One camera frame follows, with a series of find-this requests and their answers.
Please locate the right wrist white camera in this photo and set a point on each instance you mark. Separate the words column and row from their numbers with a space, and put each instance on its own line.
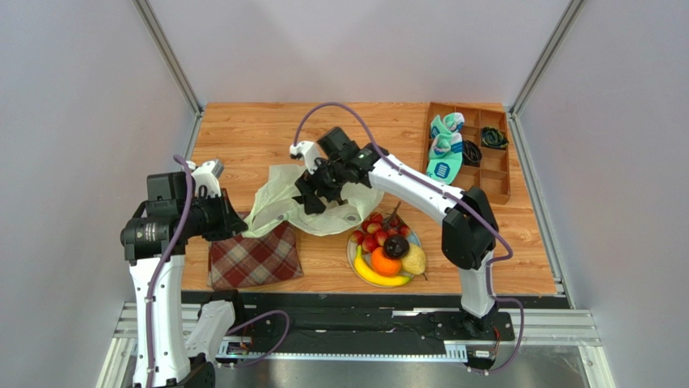
column 308, row 152

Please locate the wrist white camera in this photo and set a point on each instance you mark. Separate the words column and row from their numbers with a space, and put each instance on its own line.
column 308, row 152
column 206, row 178

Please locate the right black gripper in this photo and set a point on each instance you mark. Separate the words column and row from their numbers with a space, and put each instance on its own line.
column 317, row 183

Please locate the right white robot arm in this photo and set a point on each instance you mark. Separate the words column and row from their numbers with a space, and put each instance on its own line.
column 468, row 224

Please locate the red plaid cloth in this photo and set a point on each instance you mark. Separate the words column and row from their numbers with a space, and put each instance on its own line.
column 241, row 263

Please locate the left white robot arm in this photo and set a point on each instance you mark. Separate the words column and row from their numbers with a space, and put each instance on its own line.
column 179, row 206

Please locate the white plastic bag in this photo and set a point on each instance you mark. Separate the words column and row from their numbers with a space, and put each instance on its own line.
column 274, row 204

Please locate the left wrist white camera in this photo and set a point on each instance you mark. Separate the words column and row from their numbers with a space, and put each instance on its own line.
column 206, row 178

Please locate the brown wooden organizer tray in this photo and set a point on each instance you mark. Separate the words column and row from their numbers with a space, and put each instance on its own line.
column 485, row 149

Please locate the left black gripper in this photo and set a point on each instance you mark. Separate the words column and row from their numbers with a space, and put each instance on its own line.
column 235, row 224

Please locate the yellow fake banana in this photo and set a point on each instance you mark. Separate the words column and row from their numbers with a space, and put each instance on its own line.
column 367, row 273

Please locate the blue and cream plate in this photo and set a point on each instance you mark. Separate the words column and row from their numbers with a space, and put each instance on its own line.
column 351, row 252

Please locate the orange fake fruit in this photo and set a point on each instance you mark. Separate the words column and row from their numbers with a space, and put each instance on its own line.
column 384, row 265

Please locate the aluminium frame rail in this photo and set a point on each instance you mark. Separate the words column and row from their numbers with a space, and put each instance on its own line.
column 555, row 348

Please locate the red fake strawberry bunch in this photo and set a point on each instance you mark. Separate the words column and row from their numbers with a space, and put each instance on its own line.
column 377, row 228

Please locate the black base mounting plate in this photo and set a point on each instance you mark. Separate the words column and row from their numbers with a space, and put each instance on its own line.
column 360, row 324

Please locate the dark fake plum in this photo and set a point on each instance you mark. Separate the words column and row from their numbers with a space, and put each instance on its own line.
column 396, row 246

